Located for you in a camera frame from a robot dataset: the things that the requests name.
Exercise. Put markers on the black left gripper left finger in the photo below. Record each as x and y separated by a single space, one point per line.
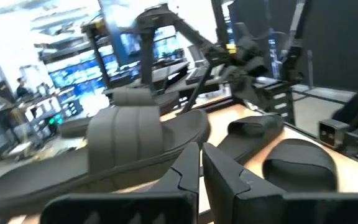
179 205

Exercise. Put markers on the black keyboard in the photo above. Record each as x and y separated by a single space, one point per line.
197 75

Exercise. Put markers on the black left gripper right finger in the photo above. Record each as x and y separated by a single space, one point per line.
238 202

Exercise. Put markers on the black table-level camera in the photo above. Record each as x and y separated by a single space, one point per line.
331 133

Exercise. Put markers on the black metal rig frame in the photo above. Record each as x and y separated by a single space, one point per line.
197 90

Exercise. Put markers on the person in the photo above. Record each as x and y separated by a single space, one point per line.
22 90

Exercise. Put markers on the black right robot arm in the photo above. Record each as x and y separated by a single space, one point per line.
148 56

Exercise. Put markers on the monitor with blue screen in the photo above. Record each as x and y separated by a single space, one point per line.
73 74
166 43

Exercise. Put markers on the black partition wall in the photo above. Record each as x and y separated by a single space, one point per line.
337 40

